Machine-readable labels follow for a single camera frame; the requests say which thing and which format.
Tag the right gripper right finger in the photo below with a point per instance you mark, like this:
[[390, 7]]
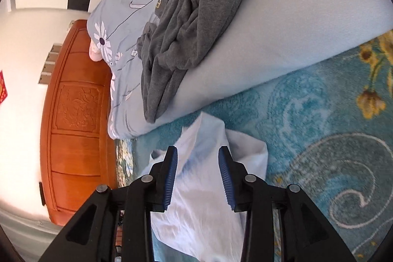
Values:
[[244, 191]]

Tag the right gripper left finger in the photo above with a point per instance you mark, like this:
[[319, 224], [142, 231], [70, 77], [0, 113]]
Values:
[[156, 187]]

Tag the light blue printed t-shirt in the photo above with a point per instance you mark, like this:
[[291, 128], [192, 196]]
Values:
[[199, 225]]

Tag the orange wooden headboard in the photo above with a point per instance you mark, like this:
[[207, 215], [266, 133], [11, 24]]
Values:
[[76, 152]]

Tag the teal floral bed blanket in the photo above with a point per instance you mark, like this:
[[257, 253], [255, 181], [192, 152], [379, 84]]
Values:
[[328, 127]]

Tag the pink floral pillow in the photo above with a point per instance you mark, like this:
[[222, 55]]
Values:
[[94, 53]]

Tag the grey sweatshirt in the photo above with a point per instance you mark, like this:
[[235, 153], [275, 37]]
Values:
[[185, 33]]

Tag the light blue floral duvet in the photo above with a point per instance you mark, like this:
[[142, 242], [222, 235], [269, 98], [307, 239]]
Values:
[[265, 39]]

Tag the red wall decoration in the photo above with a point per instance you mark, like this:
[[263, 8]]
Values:
[[3, 88]]

